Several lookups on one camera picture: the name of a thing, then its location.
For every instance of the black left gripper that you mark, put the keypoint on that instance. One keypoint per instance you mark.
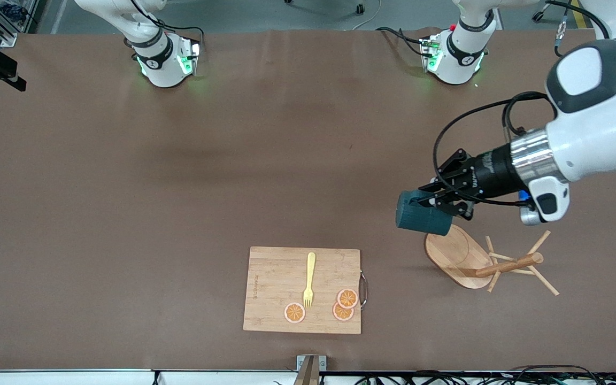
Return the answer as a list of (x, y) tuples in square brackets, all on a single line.
[(489, 171)]

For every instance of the dark green cup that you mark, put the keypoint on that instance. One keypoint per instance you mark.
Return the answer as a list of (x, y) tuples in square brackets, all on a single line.
[(423, 219)]

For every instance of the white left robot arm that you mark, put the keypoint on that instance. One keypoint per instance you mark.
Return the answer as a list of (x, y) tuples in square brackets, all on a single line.
[(597, 139)]

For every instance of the wooden mug tree rack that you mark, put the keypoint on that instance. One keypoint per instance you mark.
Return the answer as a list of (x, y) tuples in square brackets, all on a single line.
[(452, 251)]

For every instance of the orange slice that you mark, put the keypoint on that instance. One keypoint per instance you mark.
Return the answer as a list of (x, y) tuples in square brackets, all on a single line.
[(340, 314), (294, 313), (347, 298)]

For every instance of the yellow plastic fork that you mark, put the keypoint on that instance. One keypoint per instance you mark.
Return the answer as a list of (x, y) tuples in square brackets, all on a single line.
[(310, 272)]

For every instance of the bamboo cutting board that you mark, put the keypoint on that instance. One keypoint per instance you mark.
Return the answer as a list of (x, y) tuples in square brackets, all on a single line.
[(276, 289)]

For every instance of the single black castor leg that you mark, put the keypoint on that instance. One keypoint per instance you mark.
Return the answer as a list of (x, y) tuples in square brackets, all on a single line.
[(538, 17)]

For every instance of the chair base with castors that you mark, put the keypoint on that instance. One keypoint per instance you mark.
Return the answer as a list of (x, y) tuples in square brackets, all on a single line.
[(360, 8)]

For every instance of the aluminium frame with blue parts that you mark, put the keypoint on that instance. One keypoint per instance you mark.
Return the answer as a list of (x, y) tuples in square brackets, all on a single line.
[(6, 38)]

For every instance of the metal table bracket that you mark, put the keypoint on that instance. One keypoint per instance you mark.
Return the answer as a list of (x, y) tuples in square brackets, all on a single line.
[(308, 371)]

